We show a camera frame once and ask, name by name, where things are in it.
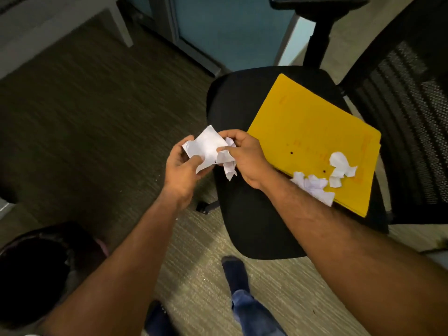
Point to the person's right hand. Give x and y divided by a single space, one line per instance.
250 160

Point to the person's left hand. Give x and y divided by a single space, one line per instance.
178 178

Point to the person's left thumb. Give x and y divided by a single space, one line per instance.
195 163

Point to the person's right thumb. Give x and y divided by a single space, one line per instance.
226 149

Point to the white paper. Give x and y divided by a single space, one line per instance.
207 146

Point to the person's right forearm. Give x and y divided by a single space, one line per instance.
350 255

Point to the person's left forearm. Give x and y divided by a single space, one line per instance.
122 269

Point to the black office chair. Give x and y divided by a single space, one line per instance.
252 220

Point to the yellow paper folder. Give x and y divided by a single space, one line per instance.
308 136

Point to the torn white paper scrap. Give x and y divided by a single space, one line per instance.
340 166
315 187

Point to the dark shoe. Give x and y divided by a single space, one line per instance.
235 272
159 320

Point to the blue partition panel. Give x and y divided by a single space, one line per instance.
231 31

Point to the blue jeans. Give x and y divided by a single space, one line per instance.
253 316

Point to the black trash bin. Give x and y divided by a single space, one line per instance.
35 276

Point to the white desk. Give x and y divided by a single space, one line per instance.
42 27

